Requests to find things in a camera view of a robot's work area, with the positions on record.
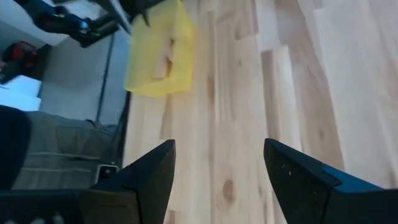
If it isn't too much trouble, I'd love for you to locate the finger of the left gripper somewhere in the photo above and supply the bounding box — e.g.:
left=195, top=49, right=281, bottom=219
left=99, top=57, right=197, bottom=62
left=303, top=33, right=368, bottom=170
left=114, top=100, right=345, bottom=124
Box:
left=93, top=0, right=131, bottom=34
left=136, top=11, right=150, bottom=27

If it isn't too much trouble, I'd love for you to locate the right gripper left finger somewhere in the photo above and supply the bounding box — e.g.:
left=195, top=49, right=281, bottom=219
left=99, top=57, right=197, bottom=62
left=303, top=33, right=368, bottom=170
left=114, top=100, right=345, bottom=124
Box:
left=81, top=139, right=177, bottom=224

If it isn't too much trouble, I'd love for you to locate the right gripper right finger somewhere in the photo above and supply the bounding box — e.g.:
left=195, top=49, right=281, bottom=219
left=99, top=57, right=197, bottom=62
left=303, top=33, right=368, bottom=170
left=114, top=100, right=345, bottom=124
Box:
left=263, top=138, right=398, bottom=224

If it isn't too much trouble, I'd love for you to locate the long natural wood block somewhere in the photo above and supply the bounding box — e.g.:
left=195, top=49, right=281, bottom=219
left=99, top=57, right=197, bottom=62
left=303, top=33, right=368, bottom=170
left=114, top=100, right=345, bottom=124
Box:
left=153, top=37, right=175, bottom=80

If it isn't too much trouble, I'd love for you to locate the yellow plastic bin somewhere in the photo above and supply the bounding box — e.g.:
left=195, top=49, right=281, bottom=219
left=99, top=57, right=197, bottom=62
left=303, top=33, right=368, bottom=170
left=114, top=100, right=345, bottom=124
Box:
left=124, top=0, right=195, bottom=98

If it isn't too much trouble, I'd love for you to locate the grey fabric object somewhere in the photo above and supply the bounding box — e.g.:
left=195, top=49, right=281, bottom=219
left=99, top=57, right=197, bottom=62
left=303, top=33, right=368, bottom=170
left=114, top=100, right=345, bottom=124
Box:
left=12, top=111, right=125, bottom=191

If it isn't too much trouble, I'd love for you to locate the red and black object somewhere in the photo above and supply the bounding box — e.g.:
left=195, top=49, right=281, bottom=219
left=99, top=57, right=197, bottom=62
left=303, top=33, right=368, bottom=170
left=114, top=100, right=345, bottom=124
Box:
left=0, top=40, right=39, bottom=85

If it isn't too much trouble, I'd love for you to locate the black chair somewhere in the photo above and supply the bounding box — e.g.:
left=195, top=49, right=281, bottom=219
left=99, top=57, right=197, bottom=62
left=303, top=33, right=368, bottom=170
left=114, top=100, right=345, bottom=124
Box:
left=0, top=105, right=32, bottom=191

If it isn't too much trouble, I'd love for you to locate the small black camera box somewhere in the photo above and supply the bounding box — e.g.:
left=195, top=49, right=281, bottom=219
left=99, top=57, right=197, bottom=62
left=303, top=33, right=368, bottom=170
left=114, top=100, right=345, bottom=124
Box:
left=95, top=164, right=121, bottom=184

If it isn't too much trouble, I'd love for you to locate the black aluminium table frame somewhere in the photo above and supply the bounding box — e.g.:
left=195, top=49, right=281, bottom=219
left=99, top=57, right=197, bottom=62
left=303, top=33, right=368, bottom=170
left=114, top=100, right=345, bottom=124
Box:
left=95, top=30, right=133, bottom=170

